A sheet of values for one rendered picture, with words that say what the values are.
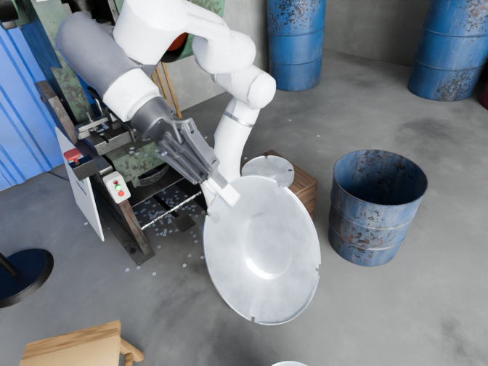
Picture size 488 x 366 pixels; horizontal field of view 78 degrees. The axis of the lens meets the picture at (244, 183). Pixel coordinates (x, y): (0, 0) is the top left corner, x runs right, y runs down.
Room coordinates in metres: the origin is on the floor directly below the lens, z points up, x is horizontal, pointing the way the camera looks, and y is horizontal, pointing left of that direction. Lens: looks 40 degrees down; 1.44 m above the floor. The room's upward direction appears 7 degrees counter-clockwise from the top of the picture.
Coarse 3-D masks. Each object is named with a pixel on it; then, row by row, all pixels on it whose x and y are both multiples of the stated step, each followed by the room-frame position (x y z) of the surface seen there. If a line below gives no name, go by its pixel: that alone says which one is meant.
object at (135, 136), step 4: (116, 116) 1.38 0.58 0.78; (120, 120) 1.34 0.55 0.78; (124, 124) 1.30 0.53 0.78; (128, 124) 1.28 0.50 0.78; (124, 128) 1.39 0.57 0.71; (128, 128) 1.27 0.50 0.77; (132, 128) 1.24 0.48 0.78; (132, 132) 1.34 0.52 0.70; (136, 132) 1.35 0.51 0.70; (132, 136) 1.34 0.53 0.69; (136, 136) 1.34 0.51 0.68; (140, 136) 1.36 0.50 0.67; (132, 140) 1.34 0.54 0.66; (136, 140) 1.34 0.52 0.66
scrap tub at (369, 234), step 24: (336, 168) 1.20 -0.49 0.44; (360, 168) 1.27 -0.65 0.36; (384, 168) 1.23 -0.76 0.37; (408, 168) 1.14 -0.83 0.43; (336, 192) 1.04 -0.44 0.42; (360, 192) 1.26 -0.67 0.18; (384, 192) 1.20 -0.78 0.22; (408, 192) 1.09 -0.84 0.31; (336, 216) 1.02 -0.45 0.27; (360, 216) 0.91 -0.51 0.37; (384, 216) 0.87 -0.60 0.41; (408, 216) 0.88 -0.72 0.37; (336, 240) 1.00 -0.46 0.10; (360, 240) 0.90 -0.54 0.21; (384, 240) 0.87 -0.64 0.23; (360, 264) 0.89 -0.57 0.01
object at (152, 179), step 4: (160, 164) 1.59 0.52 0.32; (164, 164) 1.57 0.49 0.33; (168, 164) 1.50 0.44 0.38; (156, 168) 1.56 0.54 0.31; (160, 168) 1.55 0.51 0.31; (164, 168) 1.43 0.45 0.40; (156, 172) 1.52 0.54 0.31; (160, 172) 1.40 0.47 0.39; (164, 172) 1.43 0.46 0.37; (148, 176) 1.35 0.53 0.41; (152, 176) 1.37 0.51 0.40; (156, 176) 1.38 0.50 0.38; (160, 176) 1.41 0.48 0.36; (140, 180) 1.34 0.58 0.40; (144, 180) 1.35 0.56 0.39; (148, 180) 1.36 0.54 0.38; (152, 180) 1.37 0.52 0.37; (156, 180) 1.40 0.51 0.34; (128, 184) 1.37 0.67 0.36; (140, 184) 1.35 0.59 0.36; (144, 184) 1.36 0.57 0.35; (148, 184) 1.40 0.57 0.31
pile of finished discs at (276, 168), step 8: (256, 160) 1.42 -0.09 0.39; (264, 160) 1.41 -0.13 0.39; (272, 160) 1.40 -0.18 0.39; (280, 160) 1.39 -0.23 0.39; (248, 168) 1.35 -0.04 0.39; (256, 168) 1.34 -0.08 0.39; (264, 168) 1.32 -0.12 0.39; (272, 168) 1.32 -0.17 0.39; (280, 168) 1.31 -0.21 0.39; (288, 168) 1.31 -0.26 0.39; (272, 176) 1.25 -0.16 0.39; (280, 176) 1.25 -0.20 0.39; (288, 176) 1.24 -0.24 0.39; (280, 184) 1.18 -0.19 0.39; (288, 184) 1.20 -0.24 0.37
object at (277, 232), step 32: (256, 192) 0.46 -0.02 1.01; (288, 192) 0.50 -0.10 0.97; (224, 224) 0.38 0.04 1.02; (256, 224) 0.40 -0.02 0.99; (288, 224) 0.43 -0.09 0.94; (224, 256) 0.32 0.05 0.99; (256, 256) 0.34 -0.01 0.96; (288, 256) 0.36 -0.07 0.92; (224, 288) 0.28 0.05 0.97; (256, 288) 0.29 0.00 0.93; (288, 288) 0.31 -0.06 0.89; (256, 320) 0.24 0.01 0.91; (288, 320) 0.25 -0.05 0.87
